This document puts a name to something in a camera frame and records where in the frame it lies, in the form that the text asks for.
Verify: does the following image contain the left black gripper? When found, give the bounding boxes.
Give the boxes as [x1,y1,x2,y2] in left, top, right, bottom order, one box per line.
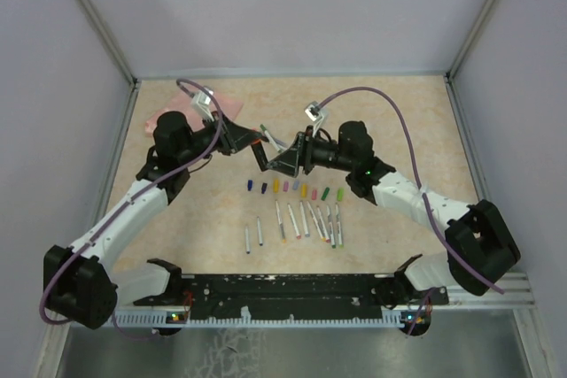
[179,110,261,166]

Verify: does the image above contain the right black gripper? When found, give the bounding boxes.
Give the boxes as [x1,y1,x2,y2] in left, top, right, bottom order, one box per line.
[267,126,354,178]

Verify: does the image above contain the orange capped black highlighter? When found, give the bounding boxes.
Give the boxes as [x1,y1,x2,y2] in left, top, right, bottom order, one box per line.
[251,140,268,172]

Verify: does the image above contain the green capped marker pen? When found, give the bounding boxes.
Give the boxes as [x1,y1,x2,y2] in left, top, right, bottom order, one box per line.
[260,124,284,152]

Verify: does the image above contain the dark green pen cap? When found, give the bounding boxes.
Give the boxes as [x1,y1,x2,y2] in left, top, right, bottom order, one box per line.
[321,187,330,201]

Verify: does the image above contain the lavender marker pen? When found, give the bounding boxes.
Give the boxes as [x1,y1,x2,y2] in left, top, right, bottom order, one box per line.
[299,200,310,238]

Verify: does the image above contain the light green capped marker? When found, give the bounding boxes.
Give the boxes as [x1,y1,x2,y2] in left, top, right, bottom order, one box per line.
[335,204,344,248]

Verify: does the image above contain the magenta capped marker pen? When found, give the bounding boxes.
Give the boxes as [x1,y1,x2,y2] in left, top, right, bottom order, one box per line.
[316,205,331,243]

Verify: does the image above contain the orange white marker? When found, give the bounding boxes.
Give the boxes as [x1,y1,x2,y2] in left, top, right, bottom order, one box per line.
[275,200,286,243]

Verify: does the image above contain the pink capped marker pen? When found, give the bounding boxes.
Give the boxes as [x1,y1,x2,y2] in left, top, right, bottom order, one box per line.
[287,203,302,240]

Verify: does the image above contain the dark green capped marker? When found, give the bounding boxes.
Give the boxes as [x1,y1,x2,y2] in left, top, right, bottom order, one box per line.
[326,204,337,249]

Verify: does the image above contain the blue capped marker pen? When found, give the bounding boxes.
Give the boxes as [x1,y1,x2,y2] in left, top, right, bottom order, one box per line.
[245,225,252,254]

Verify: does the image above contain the grey capped marker pen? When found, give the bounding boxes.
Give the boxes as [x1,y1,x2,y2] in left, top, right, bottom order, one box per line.
[275,138,288,149]

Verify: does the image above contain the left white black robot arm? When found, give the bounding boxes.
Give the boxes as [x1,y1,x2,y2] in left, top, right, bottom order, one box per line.
[39,112,267,329]

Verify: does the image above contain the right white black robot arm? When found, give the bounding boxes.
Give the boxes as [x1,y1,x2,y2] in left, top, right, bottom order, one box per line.
[267,121,521,304]

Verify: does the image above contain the pink plastic bag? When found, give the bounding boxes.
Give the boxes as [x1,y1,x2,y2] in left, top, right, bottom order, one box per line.
[144,91,244,137]

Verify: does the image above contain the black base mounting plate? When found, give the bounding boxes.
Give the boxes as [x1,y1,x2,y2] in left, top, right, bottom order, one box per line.
[134,273,448,320]

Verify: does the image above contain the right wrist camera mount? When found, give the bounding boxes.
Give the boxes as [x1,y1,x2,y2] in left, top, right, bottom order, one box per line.
[305,101,329,138]

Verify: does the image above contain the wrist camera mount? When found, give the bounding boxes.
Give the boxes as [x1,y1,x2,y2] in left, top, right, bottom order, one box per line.
[305,101,329,138]
[191,88,214,122]

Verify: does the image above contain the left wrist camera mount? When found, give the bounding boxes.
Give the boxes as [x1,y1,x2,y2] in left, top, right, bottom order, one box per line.
[191,88,214,122]

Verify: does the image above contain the purple cable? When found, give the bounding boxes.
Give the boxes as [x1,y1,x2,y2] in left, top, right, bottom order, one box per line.
[408,289,439,337]
[112,315,161,342]
[318,87,505,295]
[39,78,222,325]

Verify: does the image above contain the aluminium frame rail right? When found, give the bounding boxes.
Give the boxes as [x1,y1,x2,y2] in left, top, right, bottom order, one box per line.
[446,0,524,82]

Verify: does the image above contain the aluminium frame rail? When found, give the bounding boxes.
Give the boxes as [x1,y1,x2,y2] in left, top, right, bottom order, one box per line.
[446,0,524,82]
[47,0,138,87]

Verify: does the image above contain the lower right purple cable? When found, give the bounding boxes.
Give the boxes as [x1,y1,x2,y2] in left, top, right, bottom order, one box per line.
[408,289,439,337]

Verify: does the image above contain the white slotted cable duct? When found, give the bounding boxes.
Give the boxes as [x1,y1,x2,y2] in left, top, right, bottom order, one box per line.
[107,309,416,328]

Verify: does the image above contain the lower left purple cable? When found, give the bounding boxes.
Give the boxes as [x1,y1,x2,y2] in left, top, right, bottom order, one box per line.
[112,315,161,342]

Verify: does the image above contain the aluminium frame rail left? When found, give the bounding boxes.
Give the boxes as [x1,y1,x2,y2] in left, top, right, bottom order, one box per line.
[47,0,138,87]

